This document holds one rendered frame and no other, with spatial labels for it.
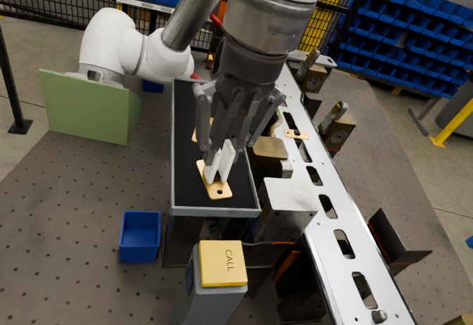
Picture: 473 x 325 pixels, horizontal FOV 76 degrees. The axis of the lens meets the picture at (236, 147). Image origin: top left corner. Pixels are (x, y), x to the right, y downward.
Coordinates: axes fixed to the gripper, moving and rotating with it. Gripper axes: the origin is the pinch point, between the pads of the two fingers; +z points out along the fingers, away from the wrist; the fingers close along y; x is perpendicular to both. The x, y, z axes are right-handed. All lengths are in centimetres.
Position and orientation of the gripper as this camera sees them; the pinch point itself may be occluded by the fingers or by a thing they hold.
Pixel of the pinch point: (219, 162)
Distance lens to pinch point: 47.8
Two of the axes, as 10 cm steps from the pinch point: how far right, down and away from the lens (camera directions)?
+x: -3.7, -6.9, 6.3
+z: -2.6, 7.2, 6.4
